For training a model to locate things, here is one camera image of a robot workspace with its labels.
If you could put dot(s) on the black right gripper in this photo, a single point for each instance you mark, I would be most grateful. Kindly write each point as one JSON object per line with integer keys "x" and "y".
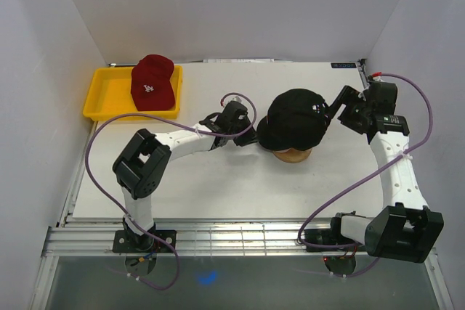
{"x": 348, "y": 96}

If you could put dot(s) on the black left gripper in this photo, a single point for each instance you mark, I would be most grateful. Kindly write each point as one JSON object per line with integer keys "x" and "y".
{"x": 250, "y": 137}

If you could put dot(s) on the black NY cap red brim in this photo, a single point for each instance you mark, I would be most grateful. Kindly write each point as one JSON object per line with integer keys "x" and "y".
{"x": 296, "y": 119}

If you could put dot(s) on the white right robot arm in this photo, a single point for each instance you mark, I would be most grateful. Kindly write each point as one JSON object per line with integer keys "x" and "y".
{"x": 405, "y": 229}

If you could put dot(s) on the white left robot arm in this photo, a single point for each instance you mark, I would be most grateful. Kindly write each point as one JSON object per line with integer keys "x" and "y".
{"x": 140, "y": 167}

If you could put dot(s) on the black blue logo sticker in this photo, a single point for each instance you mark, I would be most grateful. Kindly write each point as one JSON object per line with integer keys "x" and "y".
{"x": 343, "y": 65}

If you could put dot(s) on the wooden hat stand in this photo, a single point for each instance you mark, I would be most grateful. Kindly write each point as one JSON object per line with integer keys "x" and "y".
{"x": 292, "y": 155}

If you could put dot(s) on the dark red LA cap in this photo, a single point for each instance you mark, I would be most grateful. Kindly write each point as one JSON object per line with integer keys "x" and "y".
{"x": 151, "y": 88}

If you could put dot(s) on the yellow plastic tray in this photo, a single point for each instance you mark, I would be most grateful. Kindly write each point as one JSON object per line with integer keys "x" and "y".
{"x": 109, "y": 94}

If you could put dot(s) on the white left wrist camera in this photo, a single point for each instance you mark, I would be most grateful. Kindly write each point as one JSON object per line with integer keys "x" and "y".
{"x": 238, "y": 99}

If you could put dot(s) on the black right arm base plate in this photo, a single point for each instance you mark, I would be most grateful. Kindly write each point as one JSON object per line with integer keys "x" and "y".
{"x": 323, "y": 237}

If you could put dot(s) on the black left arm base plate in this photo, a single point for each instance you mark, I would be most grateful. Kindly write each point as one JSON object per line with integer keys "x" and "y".
{"x": 128, "y": 242}

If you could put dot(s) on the aluminium front rail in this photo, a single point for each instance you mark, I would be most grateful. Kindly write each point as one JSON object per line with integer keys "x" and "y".
{"x": 194, "y": 238}

